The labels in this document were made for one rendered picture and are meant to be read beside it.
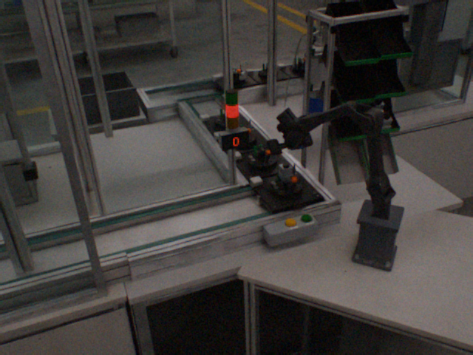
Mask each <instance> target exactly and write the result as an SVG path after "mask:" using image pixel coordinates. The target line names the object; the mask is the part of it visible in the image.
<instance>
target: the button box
mask: <svg viewBox="0 0 473 355"><path fill-rule="evenodd" d="M308 215H310V216H311V221H309V222H305V221H303V220H302V215H301V216H298V217H292V219H294V220H296V225H295V226H287V225H286V220H287V219H286V220H280V221H277V222H274V223H271V224H268V225H266V226H263V238H264V239H265V240H266V241H267V242H268V245H269V246H270V247H272V246H277V245H281V244H283V243H286V242H289V241H292V240H298V239H300V238H303V237H309V236H311V235H315V234H318V224H319V222H318V221H317V220H316V219H315V218H314V217H313V216H312V215H311V214H308Z"/></svg>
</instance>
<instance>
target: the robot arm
mask: <svg viewBox="0 0 473 355"><path fill-rule="evenodd" d="M360 114H363V115H360ZM345 115H346V116H348V117H349V118H350V119H351V120H353V121H354V122H355V123H356V124H358V125H360V127H361V129H362V132H363V133H364V135H365V136H366V138H367V151H368V158H369V165H370V172H371V175H370V176H369V177H368V178H367V179H366V180H365V183H366V186H367V187H366V190H367V191H368V195H369V196H371V200H372V203H373V204H374V206H373V209H372V213H371V217H377V218H381V219H384V220H389V217H390V215H391V212H392V210H391V209H390V206H391V202H392V201H391V199H392V198H393V197H394V196H395V194H397V193H395V190H394V189H393V188H392V186H391V184H390V180H389V176H387V175H386V173H385V171H384V160H383V152H382V145H381V130H382V127H383V122H384V114H383V112H382V111H381V110H380V109H378V108H375V107H374V108H373V107H371V106H368V105H364V104H360V103H358V102H356V101H348V102H347V103H344V104H343V105H340V106H337V107H334V108H332V109H329V110H326V111H324V112H320V113H319V112H316V113H310V114H309V115H301V116H299V117H298V118H297V117H296V115H294V114H293V113H292V111H291V109H290V108H289V107H288V108H287V109H286V110H284V111H282V113H281V114H280V115H278V116H277V117H276V118H277V120H278V121H279V124H278V125H277V129H278V131H279V132H281V133H282V134H283V136H282V138H284V143H279V141H278V140H277V139H276V138H274V139H270V140H268V142H267V144H268V147H269V150H270V154H271V155H280V154H282V149H286V148H288V149H290V150H294V149H303V148H306V147H309V146H312V145H313V140H312V137H311V135H310V133H309V131H311V130H313V129H315V128H316V127H318V126H320V125H321V124H325V122H328V121H331V120H335V119H337V118H340V117H344V116H345Z"/></svg>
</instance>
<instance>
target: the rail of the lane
mask: <svg viewBox="0 0 473 355"><path fill-rule="evenodd" d="M304 214H311V215H312V216H313V217H314V218H315V219H316V220H317V221H318V222H319V224H318V229H321V228H325V227H328V226H333V225H336V224H339V223H340V216H341V202H340V201H339V200H337V199H336V198H335V199H331V200H326V201H322V202H319V203H317V204H313V205H310V206H307V204H306V203H305V204H302V205H298V206H293V210H290V211H286V212H281V213H278V214H275V215H271V216H268V217H263V218H259V219H256V220H251V221H248V222H244V223H239V225H235V226H230V227H227V228H223V229H218V230H215V231H209V232H206V233H203V234H200V235H197V236H193V237H188V238H184V239H181V240H176V241H172V242H169V243H167V244H163V245H160V246H155V247H151V248H145V249H143V250H139V251H136V252H133V253H131V254H127V255H126V256H127V260H129V267H130V272H131V276H132V282H136V281H139V280H142V279H144V278H148V277H153V276H155V275H159V274H164V273H167V272H170V271H172V270H175V269H179V268H184V267H187V266H192V265H196V264H198V263H201V262H203V261H207V260H212V259H214V258H218V257H223V256H226V255H229V254H231V253H235V252H238V251H242V250H246V249H251V248H254V247H257V246H262V245H266V244H268V242H267V241H266V240H265V239H264V238H263V226H266V225H268V224H271V223H274V222H277V221H280V220H286V219H289V218H292V217H298V216H301V215H304Z"/></svg>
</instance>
